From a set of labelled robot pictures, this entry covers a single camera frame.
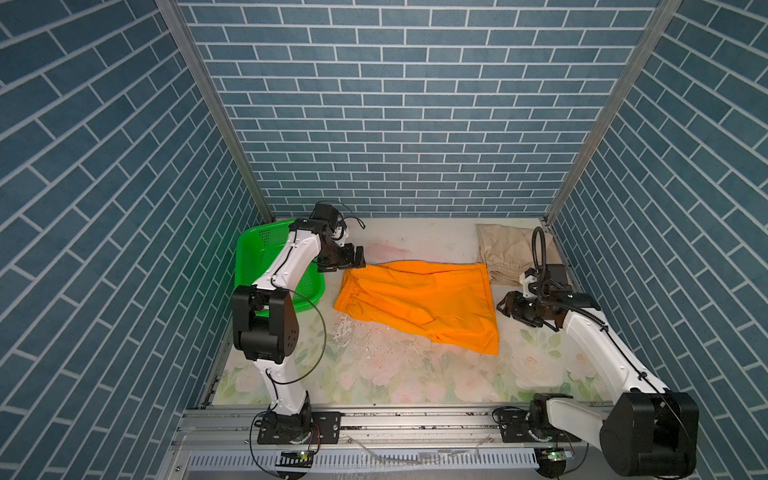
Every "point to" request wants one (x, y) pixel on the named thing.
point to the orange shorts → (448, 300)
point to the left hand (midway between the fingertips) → (352, 263)
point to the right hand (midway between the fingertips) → (503, 304)
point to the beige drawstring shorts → (508, 252)
